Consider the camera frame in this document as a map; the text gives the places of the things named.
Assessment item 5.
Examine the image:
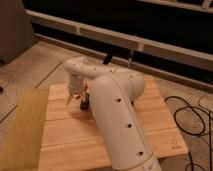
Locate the black cable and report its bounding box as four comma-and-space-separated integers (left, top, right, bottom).
164, 95, 213, 171

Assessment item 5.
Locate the grey cabinet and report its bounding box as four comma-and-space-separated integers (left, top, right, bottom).
0, 0, 37, 64

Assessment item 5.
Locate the black table leg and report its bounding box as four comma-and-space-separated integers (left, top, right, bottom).
103, 54, 113, 65

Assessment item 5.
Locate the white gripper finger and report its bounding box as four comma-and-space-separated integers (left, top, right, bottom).
65, 94, 73, 105

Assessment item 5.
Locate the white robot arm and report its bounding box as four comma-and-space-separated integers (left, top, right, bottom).
64, 57, 162, 171

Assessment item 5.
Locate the dark eraser block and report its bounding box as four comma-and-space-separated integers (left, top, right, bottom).
80, 93, 89, 110

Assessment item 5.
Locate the white shelf rail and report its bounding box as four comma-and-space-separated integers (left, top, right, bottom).
27, 10, 213, 72

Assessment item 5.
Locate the light wooden board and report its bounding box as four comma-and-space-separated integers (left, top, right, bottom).
38, 75, 188, 171

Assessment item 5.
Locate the yellow-brown mat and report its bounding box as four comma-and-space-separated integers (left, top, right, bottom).
0, 89, 49, 171

